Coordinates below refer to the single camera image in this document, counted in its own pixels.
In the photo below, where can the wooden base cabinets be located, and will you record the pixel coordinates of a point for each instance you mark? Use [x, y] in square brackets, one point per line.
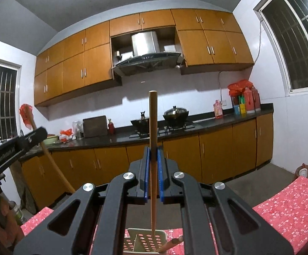
[217, 154]

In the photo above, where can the dark wooden cutting board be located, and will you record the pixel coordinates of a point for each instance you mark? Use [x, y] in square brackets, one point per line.
[95, 126]

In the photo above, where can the wooden chopstick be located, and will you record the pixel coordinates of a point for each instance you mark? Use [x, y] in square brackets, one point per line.
[169, 244]
[55, 164]
[153, 117]

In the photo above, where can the red hanging plastic bag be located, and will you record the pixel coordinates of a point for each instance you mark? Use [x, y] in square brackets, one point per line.
[25, 111]

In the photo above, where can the wall socket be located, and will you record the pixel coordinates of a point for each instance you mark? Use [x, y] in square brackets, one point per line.
[224, 102]

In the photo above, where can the black wok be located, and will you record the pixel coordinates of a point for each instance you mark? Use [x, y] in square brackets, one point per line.
[140, 124]

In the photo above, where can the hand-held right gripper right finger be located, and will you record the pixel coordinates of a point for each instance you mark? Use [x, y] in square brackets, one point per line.
[161, 175]

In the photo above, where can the pink bottle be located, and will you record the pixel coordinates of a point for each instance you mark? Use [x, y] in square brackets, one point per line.
[218, 110]

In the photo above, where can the beige perforated chopstick holder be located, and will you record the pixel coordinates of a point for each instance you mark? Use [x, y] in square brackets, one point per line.
[143, 241]

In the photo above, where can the green packet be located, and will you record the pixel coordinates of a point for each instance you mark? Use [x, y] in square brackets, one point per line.
[241, 100]

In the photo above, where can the red floral tablecloth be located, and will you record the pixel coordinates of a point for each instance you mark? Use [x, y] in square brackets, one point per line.
[289, 207]

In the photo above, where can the green bowl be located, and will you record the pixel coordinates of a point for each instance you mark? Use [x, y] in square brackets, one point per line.
[51, 139]

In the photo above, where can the gas stove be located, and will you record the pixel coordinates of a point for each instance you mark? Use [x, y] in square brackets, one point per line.
[180, 128]

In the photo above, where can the red bottle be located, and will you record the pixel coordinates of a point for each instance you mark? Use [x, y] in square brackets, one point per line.
[111, 128]

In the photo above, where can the black countertop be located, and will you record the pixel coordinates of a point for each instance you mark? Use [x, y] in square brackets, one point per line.
[103, 138]

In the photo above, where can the steel range hood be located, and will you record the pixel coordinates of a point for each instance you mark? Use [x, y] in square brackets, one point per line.
[146, 45]

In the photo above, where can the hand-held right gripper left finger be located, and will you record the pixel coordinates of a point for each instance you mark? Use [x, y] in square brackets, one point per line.
[146, 175]

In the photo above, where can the red jug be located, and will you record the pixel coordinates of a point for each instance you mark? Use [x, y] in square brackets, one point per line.
[248, 101]
[256, 99]

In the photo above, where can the yellow box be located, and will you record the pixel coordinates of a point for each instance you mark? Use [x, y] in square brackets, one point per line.
[243, 109]

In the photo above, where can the black pot with lid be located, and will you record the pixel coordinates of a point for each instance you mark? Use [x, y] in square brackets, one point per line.
[175, 114]

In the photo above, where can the green bottle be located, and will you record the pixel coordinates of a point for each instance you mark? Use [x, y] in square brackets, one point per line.
[17, 212]

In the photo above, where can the clear plastic bag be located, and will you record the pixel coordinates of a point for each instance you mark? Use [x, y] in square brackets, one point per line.
[78, 130]

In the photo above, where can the red and white plastic bag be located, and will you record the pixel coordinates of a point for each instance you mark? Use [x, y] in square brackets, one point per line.
[66, 135]

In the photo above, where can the wooden wall cabinets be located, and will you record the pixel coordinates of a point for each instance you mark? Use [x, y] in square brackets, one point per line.
[77, 66]

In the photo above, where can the red crumpled plastic bag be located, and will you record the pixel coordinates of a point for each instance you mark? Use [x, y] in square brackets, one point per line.
[238, 86]

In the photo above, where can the blue box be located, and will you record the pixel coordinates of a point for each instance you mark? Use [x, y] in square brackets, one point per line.
[236, 109]

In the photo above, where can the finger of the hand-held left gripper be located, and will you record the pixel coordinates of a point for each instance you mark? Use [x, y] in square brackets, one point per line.
[34, 136]

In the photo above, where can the large barred window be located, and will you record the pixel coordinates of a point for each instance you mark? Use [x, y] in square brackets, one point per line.
[294, 39]

